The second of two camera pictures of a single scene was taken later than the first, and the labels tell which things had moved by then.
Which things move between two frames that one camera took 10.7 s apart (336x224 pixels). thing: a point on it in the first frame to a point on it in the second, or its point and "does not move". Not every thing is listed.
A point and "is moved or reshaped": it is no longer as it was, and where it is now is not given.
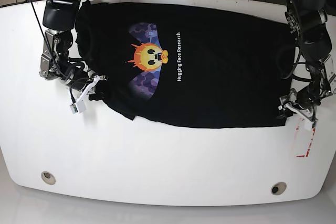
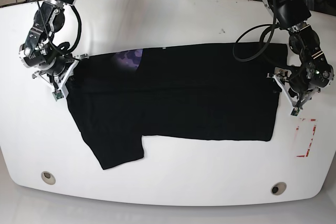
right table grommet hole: x=278 y=188 does not move
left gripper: x=100 y=94 to x=57 y=68
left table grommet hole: x=48 y=178 does not move
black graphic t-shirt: x=178 y=66 is moved or reshaped
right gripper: x=287 y=102 to x=314 y=73
